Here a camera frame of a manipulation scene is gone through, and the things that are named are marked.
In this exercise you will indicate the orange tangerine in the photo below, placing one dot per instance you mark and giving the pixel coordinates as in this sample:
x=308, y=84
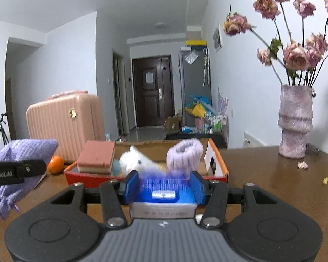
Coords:
x=56, y=165

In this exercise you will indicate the eyeglasses behind vase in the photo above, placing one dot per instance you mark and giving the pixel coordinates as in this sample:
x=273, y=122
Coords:
x=310, y=148

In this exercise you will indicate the dried pink roses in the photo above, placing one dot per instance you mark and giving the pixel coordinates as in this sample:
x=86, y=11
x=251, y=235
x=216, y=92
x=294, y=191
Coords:
x=302, y=60

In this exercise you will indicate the lavender towel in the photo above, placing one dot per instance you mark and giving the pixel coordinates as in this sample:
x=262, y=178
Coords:
x=184, y=157

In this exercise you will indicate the dark brown entrance door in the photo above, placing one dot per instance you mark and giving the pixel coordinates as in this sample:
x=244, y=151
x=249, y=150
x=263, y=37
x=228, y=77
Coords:
x=153, y=90

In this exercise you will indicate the cardboard box on floor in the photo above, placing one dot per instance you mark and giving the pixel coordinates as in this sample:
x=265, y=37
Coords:
x=173, y=123

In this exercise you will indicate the white panel against wall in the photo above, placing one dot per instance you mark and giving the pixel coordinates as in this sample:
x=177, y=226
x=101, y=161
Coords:
x=249, y=141

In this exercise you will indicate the blue white small box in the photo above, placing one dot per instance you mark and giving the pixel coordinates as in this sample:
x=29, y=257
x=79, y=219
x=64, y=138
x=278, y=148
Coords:
x=163, y=198

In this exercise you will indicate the black chair back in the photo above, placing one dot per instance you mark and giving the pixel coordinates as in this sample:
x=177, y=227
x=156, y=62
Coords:
x=218, y=138

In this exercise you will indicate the camera tripod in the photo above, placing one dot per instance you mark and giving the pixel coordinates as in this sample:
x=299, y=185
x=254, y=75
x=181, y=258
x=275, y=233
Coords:
x=4, y=139

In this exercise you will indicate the fallen rose petal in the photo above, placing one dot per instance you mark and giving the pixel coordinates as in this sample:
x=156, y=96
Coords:
x=302, y=165

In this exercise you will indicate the light blue round puff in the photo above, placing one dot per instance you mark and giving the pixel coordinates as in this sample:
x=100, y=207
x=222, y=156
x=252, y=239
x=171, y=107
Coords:
x=116, y=168

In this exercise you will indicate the wire trolley with bottles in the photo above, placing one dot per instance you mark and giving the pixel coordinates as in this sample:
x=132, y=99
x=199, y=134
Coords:
x=216, y=124

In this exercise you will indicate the pink ribbed suitcase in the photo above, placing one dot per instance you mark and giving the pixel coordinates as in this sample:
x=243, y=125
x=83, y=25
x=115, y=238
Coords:
x=72, y=118

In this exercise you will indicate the yellow box on refrigerator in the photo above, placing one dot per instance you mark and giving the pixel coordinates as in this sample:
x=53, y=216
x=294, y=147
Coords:
x=196, y=43

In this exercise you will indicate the pink layered sponge block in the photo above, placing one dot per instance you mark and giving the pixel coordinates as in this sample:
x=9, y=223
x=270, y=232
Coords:
x=97, y=157

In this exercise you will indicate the white alpaca plush toy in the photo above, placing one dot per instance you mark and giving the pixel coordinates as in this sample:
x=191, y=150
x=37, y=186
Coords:
x=134, y=160

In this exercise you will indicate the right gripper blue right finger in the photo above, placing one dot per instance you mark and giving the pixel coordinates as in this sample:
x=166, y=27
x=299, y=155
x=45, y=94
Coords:
x=205, y=190

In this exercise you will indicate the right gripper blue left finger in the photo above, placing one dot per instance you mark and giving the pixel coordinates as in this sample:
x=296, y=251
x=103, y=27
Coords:
x=120, y=192

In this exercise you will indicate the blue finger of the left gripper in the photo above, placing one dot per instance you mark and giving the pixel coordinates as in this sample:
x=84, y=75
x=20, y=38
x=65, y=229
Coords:
x=33, y=168

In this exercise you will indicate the wall electrical panel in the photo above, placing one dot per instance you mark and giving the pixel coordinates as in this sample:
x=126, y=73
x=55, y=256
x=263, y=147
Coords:
x=217, y=37

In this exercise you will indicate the red cardboard box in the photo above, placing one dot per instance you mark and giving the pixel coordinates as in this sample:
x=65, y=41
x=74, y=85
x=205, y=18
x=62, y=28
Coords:
x=211, y=167

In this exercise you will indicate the pink textured vase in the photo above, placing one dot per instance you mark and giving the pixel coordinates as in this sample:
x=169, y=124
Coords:
x=295, y=119

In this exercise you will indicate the lilac drawstring pouch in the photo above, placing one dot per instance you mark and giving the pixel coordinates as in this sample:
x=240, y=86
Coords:
x=21, y=150

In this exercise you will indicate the grey refrigerator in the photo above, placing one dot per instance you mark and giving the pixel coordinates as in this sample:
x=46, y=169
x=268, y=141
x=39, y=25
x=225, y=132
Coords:
x=191, y=77

